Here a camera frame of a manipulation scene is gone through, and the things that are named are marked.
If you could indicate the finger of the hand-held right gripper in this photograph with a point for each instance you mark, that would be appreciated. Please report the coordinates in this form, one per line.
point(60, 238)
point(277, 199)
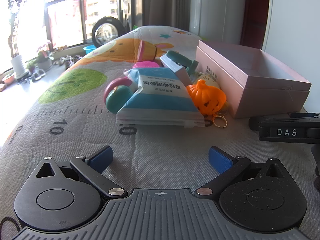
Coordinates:
point(254, 123)

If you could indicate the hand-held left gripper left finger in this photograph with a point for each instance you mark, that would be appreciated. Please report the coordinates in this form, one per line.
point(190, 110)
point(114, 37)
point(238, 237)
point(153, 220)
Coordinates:
point(101, 158)

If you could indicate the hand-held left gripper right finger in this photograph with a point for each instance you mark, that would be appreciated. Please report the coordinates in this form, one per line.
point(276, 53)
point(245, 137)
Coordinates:
point(220, 159)

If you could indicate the pink cardboard box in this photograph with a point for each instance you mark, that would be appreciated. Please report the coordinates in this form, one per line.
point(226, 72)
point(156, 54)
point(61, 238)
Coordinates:
point(252, 85)

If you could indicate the orange pumpkin toy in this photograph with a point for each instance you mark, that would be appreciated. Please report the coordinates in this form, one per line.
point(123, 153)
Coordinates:
point(206, 97)

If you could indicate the pink and teal penguin toy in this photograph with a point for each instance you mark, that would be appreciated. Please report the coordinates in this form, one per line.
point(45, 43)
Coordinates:
point(117, 97)

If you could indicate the blue white cotton pad packet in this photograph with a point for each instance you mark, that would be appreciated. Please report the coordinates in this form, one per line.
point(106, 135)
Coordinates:
point(157, 97)

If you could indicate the small white box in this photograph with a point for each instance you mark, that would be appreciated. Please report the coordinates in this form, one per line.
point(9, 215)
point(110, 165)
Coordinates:
point(178, 71)

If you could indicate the teal plastic toy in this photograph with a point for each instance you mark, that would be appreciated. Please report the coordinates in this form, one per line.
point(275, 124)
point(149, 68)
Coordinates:
point(180, 58)

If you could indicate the pink and yellow doll toy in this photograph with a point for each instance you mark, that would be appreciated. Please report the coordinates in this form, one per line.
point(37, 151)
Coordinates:
point(146, 51)

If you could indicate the printed play mat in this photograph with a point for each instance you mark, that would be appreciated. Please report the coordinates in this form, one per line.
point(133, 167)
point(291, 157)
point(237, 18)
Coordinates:
point(155, 142)

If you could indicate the pale yellow round toy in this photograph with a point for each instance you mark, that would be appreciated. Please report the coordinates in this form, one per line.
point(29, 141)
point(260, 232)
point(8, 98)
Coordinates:
point(208, 78)

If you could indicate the pile of shoes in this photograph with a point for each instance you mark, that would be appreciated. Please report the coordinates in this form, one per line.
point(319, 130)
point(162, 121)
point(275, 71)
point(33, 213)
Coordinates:
point(68, 60)

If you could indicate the pair of sandals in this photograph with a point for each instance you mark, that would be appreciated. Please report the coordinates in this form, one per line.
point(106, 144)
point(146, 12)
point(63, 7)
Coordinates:
point(38, 73)

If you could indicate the blue plastic basin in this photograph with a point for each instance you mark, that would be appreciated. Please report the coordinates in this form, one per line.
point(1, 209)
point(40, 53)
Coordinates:
point(89, 49)

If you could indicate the dark red curtain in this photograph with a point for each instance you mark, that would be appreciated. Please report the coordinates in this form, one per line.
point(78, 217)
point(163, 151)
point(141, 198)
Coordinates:
point(253, 12)

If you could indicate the flowering plant pot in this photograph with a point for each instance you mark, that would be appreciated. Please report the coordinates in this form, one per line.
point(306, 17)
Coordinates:
point(45, 60)

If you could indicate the small green plant pot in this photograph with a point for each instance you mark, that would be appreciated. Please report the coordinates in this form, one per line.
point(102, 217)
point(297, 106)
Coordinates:
point(31, 67)

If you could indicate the terracotta plant pot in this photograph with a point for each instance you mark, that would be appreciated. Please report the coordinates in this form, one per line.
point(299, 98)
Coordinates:
point(8, 78)

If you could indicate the white standing air conditioner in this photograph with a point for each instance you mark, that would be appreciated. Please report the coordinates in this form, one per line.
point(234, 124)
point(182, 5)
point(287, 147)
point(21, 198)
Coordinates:
point(217, 7)

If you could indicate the tall plant in white pot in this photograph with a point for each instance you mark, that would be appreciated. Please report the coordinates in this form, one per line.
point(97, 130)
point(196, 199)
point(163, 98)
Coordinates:
point(18, 65)

